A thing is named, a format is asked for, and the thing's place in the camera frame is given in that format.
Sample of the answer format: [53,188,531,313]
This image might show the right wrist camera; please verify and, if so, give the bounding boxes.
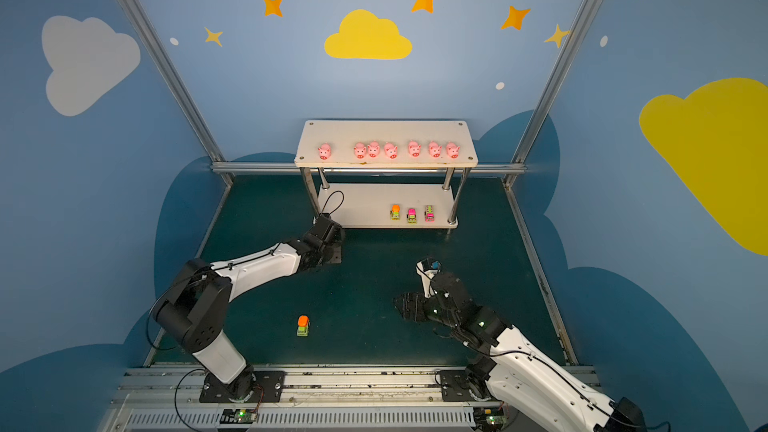
[416,257,441,298]

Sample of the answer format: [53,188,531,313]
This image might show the left controller board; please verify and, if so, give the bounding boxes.
[219,409,258,426]

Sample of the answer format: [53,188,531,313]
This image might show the orange green toy truck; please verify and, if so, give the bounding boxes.
[390,204,401,220]
[296,315,310,337]

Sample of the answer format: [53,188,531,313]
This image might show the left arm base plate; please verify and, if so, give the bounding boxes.
[199,367,285,404]

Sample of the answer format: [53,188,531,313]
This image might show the pink pig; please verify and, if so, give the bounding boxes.
[384,142,398,160]
[428,141,442,159]
[317,143,332,161]
[445,142,461,159]
[353,142,368,160]
[367,141,381,158]
[407,141,422,158]

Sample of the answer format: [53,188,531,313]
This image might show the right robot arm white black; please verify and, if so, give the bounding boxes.
[394,259,650,431]

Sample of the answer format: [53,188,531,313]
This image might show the pink green toy car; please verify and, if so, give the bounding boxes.
[406,208,417,224]

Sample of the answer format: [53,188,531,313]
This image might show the right aluminium frame post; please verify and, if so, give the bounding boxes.
[503,0,604,191]

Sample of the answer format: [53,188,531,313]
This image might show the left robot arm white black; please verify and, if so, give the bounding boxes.
[149,213,345,403]

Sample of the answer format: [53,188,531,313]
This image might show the rear aluminium frame bar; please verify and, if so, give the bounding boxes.
[211,162,527,175]

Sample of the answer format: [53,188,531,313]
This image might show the controller board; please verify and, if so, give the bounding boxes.
[219,409,258,426]
[473,407,508,432]

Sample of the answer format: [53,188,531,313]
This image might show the left aluminium frame post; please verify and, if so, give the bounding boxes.
[117,0,226,165]

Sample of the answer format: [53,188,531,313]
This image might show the pink green toy truck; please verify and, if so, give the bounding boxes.
[424,204,435,222]

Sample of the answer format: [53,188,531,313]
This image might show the right controller board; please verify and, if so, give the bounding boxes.
[473,407,508,432]

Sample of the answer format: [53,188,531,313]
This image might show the white two-tier shelf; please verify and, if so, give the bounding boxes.
[294,119,478,230]

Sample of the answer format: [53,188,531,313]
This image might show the aluminium frame post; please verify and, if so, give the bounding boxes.
[117,0,226,165]
[503,0,604,191]

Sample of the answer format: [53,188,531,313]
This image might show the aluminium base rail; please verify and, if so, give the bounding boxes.
[95,364,619,432]

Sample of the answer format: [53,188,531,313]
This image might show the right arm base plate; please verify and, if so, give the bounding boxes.
[435,368,523,403]

